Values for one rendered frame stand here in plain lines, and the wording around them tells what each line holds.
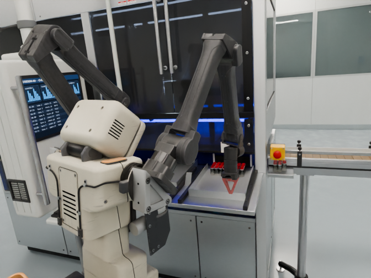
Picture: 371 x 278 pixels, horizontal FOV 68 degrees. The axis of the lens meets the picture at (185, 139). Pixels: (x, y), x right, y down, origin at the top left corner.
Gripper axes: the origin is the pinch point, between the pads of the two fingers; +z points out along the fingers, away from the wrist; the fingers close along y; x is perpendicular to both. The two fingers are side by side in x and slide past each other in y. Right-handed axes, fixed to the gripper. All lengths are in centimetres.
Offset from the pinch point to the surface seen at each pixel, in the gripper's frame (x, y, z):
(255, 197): -10.2, 5.2, 3.0
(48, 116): 89, -10, -34
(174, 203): 24.0, -6.6, 5.4
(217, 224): 15, 39, 32
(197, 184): 19.0, 13.2, 1.4
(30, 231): 174, 46, 60
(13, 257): 194, 45, 86
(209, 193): 9.7, 0.6, 1.5
